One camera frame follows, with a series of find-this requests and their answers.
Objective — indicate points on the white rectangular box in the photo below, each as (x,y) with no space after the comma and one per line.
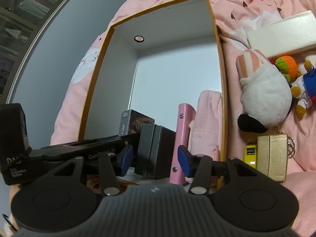
(288,36)

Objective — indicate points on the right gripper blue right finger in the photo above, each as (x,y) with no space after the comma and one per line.
(187,161)

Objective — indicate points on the orange-edged white cardboard box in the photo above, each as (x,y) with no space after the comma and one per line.
(151,62)

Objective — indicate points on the brown raccoon plush blue hat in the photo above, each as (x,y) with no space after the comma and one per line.
(303,89)

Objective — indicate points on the yellow tape measure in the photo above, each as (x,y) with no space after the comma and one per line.
(250,155)

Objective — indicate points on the pink fabric pouch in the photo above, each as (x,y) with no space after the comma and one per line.
(206,129)

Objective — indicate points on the gold glitter box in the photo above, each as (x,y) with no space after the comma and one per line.
(272,157)

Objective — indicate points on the window frame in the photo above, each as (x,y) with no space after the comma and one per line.
(21,21)

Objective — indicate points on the pink case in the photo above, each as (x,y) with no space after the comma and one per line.
(186,114)

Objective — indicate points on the dark printed card box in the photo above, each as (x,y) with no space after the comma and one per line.
(131,122)

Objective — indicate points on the orange crochet carrot toy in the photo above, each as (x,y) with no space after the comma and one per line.
(288,67)

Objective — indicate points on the black small box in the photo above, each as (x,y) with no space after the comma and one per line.
(155,152)

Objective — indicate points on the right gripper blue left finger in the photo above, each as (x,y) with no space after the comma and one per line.
(124,160)

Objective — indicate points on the person's left hand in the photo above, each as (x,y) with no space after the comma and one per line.
(10,225)

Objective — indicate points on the white round plush toy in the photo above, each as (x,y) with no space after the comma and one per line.
(266,96)

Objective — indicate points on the pink cloud-print bed duvet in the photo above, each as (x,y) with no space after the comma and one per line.
(234,18)

